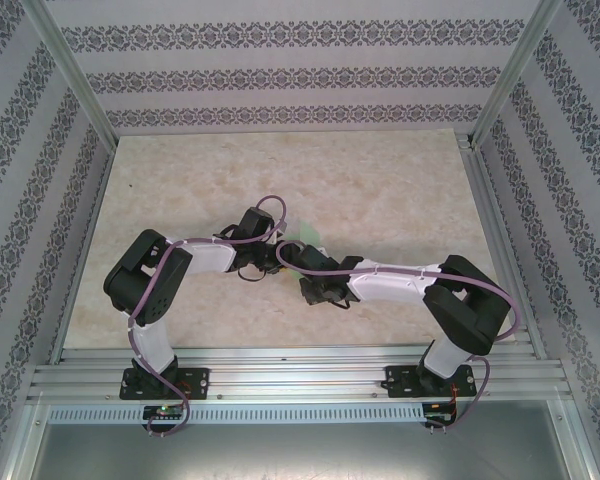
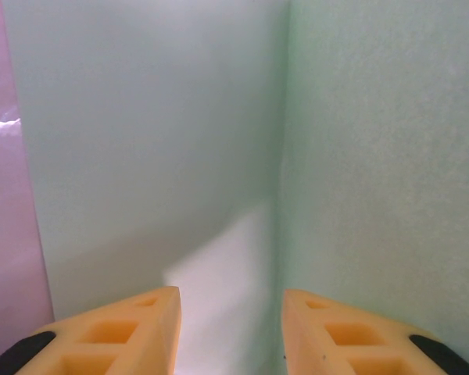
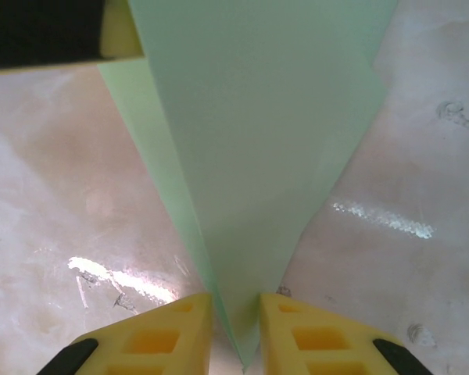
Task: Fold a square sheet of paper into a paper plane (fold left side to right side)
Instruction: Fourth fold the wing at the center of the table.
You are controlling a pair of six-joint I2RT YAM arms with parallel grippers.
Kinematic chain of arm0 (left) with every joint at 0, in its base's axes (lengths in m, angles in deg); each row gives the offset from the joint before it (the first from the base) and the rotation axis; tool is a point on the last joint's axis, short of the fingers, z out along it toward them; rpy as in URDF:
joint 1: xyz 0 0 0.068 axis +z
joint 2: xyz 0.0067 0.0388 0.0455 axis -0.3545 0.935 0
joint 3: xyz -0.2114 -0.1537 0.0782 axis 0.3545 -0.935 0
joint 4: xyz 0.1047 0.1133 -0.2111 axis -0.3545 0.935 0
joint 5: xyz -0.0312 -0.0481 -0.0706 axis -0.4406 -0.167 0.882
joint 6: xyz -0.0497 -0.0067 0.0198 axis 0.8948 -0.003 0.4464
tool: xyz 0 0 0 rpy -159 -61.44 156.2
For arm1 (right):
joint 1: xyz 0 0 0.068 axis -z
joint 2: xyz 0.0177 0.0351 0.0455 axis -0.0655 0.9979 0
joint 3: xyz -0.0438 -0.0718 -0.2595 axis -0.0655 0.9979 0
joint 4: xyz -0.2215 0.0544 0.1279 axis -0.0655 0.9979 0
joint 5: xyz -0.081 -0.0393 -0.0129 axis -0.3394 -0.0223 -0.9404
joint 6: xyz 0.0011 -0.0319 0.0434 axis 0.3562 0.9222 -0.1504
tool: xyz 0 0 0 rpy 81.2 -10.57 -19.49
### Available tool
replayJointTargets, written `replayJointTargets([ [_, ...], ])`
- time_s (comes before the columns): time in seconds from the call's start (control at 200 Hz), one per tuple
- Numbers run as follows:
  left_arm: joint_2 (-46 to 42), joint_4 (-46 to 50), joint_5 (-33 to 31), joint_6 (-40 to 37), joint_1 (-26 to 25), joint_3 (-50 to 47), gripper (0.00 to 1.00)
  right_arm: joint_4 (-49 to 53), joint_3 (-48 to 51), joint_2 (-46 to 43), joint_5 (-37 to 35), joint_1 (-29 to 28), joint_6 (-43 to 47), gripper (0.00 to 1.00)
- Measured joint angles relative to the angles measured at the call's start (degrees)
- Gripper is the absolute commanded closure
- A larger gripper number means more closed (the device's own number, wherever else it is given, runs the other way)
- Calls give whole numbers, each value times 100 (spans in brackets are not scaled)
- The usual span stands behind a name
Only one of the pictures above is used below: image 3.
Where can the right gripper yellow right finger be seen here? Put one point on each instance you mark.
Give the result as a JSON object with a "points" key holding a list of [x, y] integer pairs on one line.
{"points": [[316, 340]]}

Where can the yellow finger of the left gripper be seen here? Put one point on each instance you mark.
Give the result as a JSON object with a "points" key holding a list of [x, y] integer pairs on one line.
{"points": [[43, 31]]}

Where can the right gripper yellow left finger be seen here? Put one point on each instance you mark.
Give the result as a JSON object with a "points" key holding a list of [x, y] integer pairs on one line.
{"points": [[160, 340]]}

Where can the green paper sheet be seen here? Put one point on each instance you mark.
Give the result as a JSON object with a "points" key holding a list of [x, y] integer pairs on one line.
{"points": [[258, 117]]}

